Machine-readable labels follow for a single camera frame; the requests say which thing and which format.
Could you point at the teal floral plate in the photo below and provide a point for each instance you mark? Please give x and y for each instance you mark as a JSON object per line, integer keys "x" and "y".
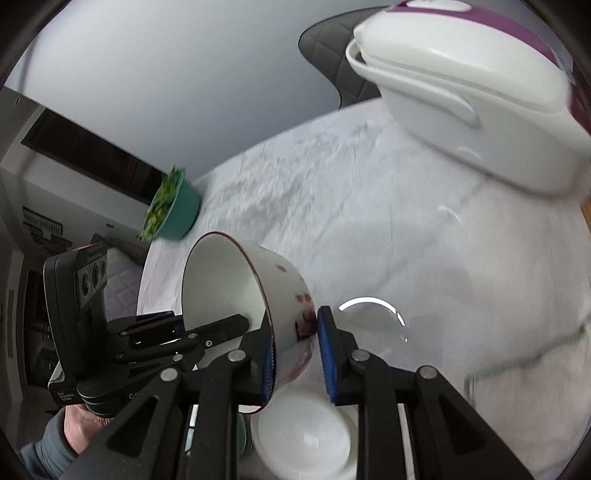
{"x": 244, "y": 431}

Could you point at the dark wall panel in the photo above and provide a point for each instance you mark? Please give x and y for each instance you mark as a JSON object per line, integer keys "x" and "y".
{"x": 92, "y": 157}

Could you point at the person's left hand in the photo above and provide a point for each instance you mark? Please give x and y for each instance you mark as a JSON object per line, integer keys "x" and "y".
{"x": 83, "y": 429}

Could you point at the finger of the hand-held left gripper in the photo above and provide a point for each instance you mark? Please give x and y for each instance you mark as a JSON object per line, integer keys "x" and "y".
{"x": 217, "y": 330}
{"x": 152, "y": 327}

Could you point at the plain white bowl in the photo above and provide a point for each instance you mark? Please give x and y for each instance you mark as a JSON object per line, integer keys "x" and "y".
{"x": 304, "y": 436}

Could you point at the white plastic lidded appliance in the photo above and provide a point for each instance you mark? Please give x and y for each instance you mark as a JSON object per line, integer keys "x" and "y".
{"x": 461, "y": 97}

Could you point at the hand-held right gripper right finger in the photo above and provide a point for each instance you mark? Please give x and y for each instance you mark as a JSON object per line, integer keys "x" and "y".
{"x": 328, "y": 355}

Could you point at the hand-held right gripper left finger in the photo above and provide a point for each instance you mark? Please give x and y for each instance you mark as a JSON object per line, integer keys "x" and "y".
{"x": 268, "y": 369}

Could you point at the white bowl with dark rim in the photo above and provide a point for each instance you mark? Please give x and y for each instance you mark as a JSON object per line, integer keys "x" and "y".
{"x": 240, "y": 318}

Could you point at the grey quilted chair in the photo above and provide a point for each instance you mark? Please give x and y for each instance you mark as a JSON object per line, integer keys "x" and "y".
{"x": 334, "y": 60}

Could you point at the green bowl of vegetables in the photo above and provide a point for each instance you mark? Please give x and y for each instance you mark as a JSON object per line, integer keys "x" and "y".
{"x": 173, "y": 207}

